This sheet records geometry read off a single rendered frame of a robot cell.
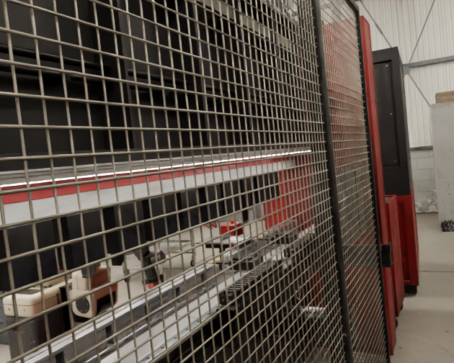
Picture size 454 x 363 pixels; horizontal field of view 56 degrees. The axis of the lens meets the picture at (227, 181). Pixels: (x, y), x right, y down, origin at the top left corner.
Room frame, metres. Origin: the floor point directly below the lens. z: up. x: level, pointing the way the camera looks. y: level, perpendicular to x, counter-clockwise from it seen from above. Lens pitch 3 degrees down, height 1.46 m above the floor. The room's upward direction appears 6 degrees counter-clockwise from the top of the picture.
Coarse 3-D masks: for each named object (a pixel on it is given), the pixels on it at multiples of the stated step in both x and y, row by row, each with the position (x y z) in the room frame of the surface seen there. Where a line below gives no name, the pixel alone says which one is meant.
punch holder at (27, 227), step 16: (48, 224) 1.20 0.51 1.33; (0, 240) 1.09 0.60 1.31; (16, 240) 1.11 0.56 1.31; (32, 240) 1.15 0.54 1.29; (48, 240) 1.20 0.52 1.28; (0, 256) 1.10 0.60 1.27; (32, 256) 1.15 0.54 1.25; (48, 256) 1.19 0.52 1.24; (0, 272) 1.11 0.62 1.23; (16, 272) 1.10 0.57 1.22; (32, 272) 1.14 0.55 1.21; (48, 272) 1.19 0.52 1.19; (0, 288) 1.11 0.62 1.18; (16, 288) 1.09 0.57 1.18
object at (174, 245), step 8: (192, 232) 6.01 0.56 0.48; (176, 240) 6.16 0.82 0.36; (184, 240) 6.10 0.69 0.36; (192, 240) 6.02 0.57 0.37; (152, 248) 5.89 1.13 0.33; (160, 248) 5.83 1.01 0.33; (176, 248) 5.57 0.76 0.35; (128, 256) 5.42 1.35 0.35; (160, 264) 5.22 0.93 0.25; (192, 264) 5.93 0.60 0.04; (128, 272) 5.49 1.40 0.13; (160, 272) 5.23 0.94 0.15
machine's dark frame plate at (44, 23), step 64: (0, 0) 1.09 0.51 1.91; (64, 0) 1.27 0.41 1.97; (128, 0) 1.53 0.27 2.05; (192, 0) 1.69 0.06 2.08; (0, 64) 0.99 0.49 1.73; (64, 64) 1.24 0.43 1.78; (128, 64) 1.49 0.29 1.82; (256, 64) 2.49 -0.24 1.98; (192, 128) 1.71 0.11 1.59; (256, 128) 2.40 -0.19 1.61
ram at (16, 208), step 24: (168, 168) 1.73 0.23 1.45; (216, 168) 2.08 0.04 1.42; (240, 168) 2.31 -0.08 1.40; (264, 168) 2.61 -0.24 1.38; (24, 192) 1.15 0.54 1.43; (48, 192) 1.22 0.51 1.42; (72, 192) 1.29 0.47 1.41; (96, 192) 1.37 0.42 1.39; (120, 192) 1.47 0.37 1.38; (144, 192) 1.59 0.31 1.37; (0, 216) 1.08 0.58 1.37; (24, 216) 1.14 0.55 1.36
